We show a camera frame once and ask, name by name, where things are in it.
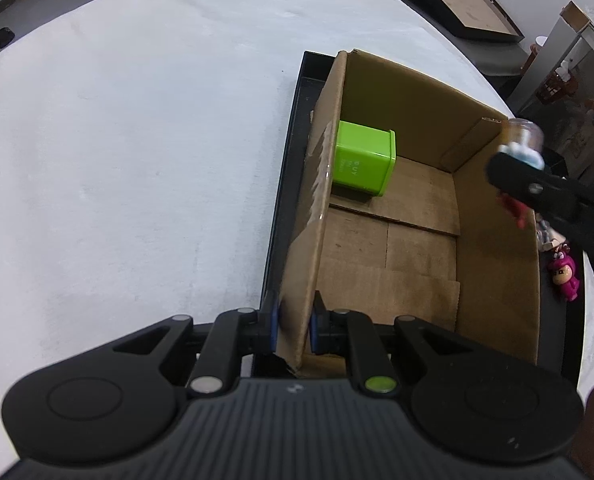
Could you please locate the pig figurine red dress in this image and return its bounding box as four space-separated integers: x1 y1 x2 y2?
497 192 528 231

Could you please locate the cardboard box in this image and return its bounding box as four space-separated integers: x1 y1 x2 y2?
279 49 542 378

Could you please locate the clear dome toy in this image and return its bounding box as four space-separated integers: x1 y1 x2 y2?
497 117 546 170

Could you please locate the pink figurine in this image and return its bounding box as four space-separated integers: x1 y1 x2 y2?
548 250 584 302

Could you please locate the green square box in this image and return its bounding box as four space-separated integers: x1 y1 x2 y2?
331 120 398 197

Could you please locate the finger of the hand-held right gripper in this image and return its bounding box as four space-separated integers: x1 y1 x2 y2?
486 151 594 263

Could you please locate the grey desk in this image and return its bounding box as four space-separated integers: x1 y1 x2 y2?
509 2 594 126

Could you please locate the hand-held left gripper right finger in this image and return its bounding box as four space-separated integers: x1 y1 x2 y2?
309 290 488 397

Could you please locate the black tray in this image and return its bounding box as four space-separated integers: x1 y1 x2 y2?
251 51 585 386

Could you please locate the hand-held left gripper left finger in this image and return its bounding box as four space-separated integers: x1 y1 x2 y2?
110 292 281 397

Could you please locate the red basket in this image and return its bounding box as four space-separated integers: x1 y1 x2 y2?
537 67 578 103

